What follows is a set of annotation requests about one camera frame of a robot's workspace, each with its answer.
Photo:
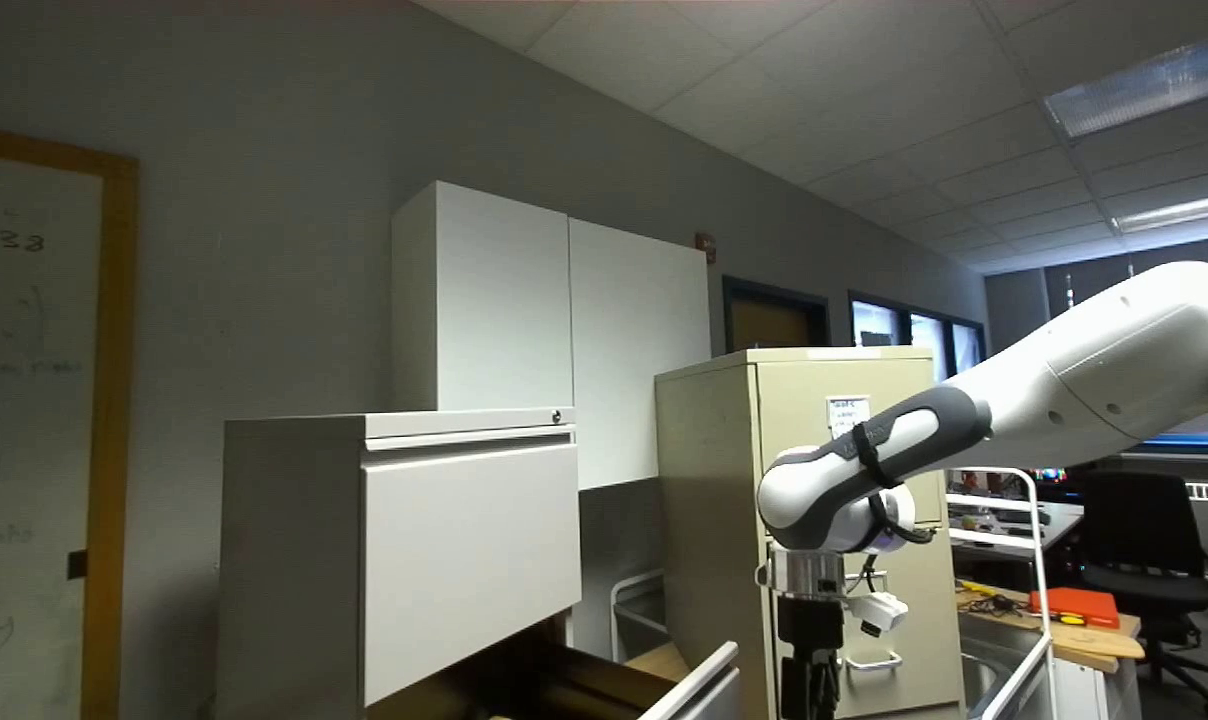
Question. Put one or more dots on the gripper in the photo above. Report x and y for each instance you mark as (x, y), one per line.
(810, 640)

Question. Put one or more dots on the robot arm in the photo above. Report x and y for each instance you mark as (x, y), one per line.
(1094, 370)

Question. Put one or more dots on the white open drawer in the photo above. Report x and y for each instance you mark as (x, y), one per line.
(699, 690)

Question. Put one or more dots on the beige file cabinet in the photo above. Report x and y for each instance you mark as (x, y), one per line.
(709, 500)

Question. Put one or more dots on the white closed drawer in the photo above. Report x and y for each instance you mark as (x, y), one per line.
(464, 560)

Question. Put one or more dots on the white file cabinet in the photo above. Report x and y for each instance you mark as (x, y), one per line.
(294, 560)

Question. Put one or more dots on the white paper note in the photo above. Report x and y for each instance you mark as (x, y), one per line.
(848, 412)

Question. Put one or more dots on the orange case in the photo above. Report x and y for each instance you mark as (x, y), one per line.
(1074, 606)

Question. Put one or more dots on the wooden board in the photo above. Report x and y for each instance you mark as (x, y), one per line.
(1094, 640)

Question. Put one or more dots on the dark framed door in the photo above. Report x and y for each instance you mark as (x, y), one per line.
(774, 322)

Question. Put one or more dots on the row of windows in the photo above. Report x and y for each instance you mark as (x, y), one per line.
(909, 335)

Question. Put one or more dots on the black office chair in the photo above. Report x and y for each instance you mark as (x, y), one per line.
(1144, 540)

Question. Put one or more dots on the fire alarm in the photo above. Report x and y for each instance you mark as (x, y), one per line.
(705, 247)

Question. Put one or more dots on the narrow ceiling light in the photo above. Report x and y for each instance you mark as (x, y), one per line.
(1179, 212)

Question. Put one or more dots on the large ceiling light panel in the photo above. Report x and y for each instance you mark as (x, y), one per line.
(1144, 85)

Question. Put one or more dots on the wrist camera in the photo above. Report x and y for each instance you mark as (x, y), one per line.
(879, 612)

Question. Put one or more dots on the white tubular frame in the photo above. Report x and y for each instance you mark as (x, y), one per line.
(1042, 600)

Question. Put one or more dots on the white wall cabinet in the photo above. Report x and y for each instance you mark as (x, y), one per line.
(504, 300)

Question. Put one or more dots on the whiteboard with wooden frame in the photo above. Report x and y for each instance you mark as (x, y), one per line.
(24, 450)

